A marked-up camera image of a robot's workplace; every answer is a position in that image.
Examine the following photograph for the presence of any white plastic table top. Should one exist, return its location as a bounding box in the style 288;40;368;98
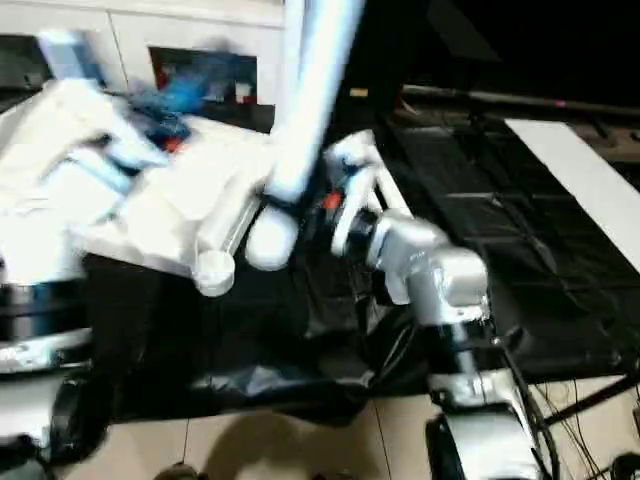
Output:
0;79;281;297

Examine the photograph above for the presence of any white glass-door cabinet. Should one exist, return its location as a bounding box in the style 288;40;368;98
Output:
0;0;286;106

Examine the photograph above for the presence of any black glossy mat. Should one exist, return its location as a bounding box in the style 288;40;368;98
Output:
0;84;640;441

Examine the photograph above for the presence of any flat white board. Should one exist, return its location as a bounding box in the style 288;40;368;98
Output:
504;118;640;194

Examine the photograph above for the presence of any black metal stand bar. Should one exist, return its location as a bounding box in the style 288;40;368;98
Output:
542;372;640;427

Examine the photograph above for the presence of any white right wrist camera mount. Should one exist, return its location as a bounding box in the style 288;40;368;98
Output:
323;130;387;257

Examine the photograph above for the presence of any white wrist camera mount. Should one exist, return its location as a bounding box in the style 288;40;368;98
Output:
323;130;387;257
38;28;171;201

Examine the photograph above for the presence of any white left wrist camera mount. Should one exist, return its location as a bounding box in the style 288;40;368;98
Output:
38;28;171;201

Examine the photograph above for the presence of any long black metal rail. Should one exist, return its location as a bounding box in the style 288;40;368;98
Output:
402;83;640;115

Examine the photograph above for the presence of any black cable coil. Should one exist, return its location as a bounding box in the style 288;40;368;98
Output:
612;452;640;480

